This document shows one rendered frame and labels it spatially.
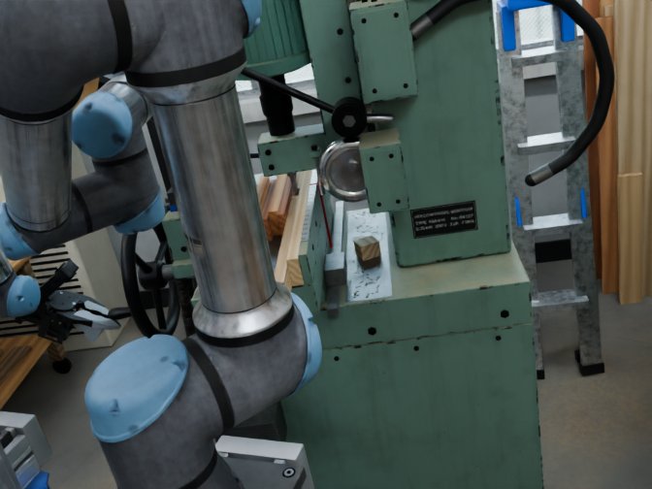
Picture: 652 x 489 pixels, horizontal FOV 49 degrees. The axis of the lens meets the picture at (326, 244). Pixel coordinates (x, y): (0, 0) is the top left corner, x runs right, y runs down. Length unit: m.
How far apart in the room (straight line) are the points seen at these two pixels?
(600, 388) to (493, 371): 0.99
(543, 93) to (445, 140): 1.52
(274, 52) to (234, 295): 0.61
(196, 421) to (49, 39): 0.41
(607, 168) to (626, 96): 0.26
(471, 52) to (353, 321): 0.51
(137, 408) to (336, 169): 0.66
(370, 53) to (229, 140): 0.50
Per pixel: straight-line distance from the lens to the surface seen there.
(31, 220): 0.91
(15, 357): 2.84
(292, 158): 1.37
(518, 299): 1.31
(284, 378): 0.82
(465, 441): 1.49
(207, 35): 0.66
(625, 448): 2.16
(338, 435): 1.46
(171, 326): 1.60
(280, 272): 1.14
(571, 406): 2.28
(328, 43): 1.28
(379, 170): 1.20
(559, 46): 2.10
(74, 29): 0.62
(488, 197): 1.33
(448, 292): 1.28
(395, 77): 1.16
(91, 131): 0.95
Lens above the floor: 1.44
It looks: 25 degrees down
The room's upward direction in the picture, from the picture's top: 11 degrees counter-clockwise
